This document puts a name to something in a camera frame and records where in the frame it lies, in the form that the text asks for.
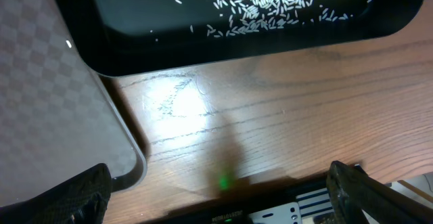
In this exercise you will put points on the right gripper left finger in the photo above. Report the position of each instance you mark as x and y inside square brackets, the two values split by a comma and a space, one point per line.
[81, 199]

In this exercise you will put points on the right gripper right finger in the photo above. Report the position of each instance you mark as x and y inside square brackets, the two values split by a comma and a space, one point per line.
[353, 194]

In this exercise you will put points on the black waste tray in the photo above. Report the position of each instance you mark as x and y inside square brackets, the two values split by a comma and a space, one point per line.
[126, 37]

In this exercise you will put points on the dark brown serving tray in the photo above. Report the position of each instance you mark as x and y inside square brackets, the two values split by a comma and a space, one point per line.
[57, 118]

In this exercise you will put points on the food scraps pile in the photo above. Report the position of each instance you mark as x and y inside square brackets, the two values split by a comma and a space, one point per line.
[219, 19]

